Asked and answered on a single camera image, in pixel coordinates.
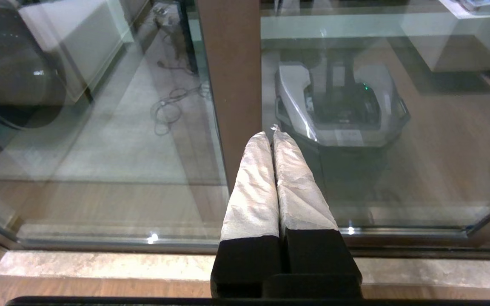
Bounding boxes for brown framed sliding glass door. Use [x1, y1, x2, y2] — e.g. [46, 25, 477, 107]
[260, 0, 490, 260]

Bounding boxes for metal door floor track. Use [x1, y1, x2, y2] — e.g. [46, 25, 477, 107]
[0, 212, 490, 261]

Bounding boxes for dark front-loading washing machine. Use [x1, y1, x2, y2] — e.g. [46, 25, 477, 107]
[0, 0, 68, 130]

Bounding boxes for fixed brown door frame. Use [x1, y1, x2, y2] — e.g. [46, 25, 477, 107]
[0, 0, 262, 255]

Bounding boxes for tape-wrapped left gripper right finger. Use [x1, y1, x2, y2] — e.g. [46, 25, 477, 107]
[272, 125, 361, 277]

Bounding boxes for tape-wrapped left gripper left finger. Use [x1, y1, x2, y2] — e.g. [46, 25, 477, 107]
[211, 131, 282, 298]

